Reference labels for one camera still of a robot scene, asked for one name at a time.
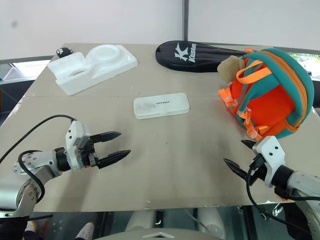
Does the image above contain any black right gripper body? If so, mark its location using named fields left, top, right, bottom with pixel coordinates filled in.
left=246, top=153, right=267, bottom=182

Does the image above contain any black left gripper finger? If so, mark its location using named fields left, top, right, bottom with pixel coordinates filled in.
left=89, top=130, right=122, bottom=145
left=95, top=149, right=132, bottom=170

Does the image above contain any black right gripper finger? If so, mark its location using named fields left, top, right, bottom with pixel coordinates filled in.
left=223, top=157, right=249, bottom=182
left=240, top=139, right=258, bottom=151

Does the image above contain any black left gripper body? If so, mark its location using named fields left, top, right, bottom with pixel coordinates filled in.
left=74, top=136, right=101, bottom=169

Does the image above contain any orange and teal backpack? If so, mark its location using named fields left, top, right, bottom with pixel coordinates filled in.
left=216, top=47, right=316, bottom=141

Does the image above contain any white plastic case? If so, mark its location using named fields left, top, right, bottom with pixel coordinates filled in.
left=133, top=92, right=191, bottom=121

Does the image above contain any beige plush toy part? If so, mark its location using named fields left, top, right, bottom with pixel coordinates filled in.
left=216, top=55, right=247, bottom=84

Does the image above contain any white robot leg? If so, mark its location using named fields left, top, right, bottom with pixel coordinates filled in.
left=124, top=209, right=156, bottom=232
left=196, top=206, right=227, bottom=239

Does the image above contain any white shoe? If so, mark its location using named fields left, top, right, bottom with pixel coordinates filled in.
left=74, top=221, right=96, bottom=240

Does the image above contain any white foam packaging block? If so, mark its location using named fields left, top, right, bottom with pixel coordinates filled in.
left=46, top=43, right=139, bottom=97

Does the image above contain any grey robot torso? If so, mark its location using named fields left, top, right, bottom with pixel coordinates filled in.
left=98, top=230, right=227, bottom=240

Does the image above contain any small black printed object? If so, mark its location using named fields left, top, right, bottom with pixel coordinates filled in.
left=55, top=46, right=74, bottom=59

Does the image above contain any black racket bag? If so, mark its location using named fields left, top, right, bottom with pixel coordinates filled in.
left=155, top=40, right=251, bottom=74

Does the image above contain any grey metal pole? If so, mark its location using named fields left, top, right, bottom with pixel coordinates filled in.
left=181, top=0, right=189, bottom=42

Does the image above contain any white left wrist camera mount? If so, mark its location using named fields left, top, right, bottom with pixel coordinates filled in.
left=65, top=120, right=88, bottom=171

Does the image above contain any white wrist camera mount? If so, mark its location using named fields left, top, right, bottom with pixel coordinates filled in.
left=251, top=135, right=286, bottom=189
left=65, top=120, right=88, bottom=171

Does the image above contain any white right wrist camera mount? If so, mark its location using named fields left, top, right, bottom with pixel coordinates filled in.
left=251, top=135, right=286, bottom=189

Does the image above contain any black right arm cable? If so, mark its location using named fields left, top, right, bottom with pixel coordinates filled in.
left=245, top=154, right=320, bottom=228

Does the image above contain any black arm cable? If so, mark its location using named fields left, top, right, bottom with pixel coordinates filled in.
left=0, top=114, right=77, bottom=203
left=245, top=154, right=320, bottom=228

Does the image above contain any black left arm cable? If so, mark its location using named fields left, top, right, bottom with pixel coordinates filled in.
left=0, top=114, right=77, bottom=203

